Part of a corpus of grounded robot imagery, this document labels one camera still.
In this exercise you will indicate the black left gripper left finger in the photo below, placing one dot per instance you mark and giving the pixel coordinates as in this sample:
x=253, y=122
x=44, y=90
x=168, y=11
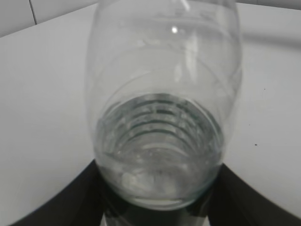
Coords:
x=79, y=204

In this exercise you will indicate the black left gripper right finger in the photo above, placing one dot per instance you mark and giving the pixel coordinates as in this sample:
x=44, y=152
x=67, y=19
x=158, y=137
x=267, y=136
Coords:
x=232, y=202

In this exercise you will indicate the clear Cestbon water bottle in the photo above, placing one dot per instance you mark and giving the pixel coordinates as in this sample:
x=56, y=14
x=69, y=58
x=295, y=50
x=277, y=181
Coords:
x=163, y=79

